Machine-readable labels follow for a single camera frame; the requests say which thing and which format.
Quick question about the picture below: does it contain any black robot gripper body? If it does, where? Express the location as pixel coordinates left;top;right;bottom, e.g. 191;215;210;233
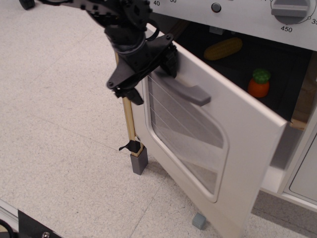
106;34;173;90

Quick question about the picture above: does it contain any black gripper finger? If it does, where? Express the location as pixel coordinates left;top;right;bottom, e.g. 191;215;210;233
113;87;144;105
160;44;178;78

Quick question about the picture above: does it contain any grey oven door handle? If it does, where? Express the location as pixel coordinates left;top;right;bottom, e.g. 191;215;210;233
152;70;211;107

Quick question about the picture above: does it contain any white toy oven door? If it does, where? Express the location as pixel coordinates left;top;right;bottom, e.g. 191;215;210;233
132;46;286;238

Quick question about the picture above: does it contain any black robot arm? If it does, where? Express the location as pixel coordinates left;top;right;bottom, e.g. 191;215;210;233
42;0;177;105

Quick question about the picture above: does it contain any yellow toy corn cob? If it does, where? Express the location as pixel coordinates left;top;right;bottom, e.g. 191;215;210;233
204;37;243;61

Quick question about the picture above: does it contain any black tape piece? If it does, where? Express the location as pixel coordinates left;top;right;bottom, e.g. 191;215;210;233
119;140;141;153

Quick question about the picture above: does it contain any grey plastic foot cap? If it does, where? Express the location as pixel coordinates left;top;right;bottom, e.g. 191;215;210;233
130;147;149;175

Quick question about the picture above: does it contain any grey round push button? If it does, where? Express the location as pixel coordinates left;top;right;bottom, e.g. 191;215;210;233
211;2;221;13

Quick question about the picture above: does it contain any orange toy carrot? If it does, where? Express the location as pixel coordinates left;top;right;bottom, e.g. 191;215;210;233
247;68;271;98

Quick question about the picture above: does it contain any white toy kitchen cabinet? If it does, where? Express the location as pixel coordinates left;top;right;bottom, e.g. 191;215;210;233
151;0;317;211

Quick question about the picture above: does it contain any black caster wheel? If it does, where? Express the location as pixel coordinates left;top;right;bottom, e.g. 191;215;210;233
19;0;35;10

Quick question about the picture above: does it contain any grey temperature knob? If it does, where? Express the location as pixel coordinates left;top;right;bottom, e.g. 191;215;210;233
271;0;311;25

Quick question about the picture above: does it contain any small grey cube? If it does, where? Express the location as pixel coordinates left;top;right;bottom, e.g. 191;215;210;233
192;213;206;230

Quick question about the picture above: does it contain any white lower right door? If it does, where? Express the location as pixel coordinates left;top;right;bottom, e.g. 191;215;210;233
284;136;317;204

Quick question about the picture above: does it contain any light wooden corner post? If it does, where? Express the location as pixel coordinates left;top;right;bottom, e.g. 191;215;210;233
114;51;145;159

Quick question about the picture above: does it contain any wooden shelf rail left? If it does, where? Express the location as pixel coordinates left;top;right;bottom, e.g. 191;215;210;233
168;20;190;40

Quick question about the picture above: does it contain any wooden shelf rail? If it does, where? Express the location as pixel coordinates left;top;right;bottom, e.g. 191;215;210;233
290;69;317;130
168;20;190;40

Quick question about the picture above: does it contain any wooden shelf rail right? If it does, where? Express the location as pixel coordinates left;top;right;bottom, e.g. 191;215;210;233
290;69;317;130

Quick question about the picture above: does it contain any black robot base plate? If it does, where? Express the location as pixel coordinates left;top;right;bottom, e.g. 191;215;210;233
18;210;61;238

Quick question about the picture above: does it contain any black cable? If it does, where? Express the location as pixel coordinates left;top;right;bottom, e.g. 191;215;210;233
0;219;15;238

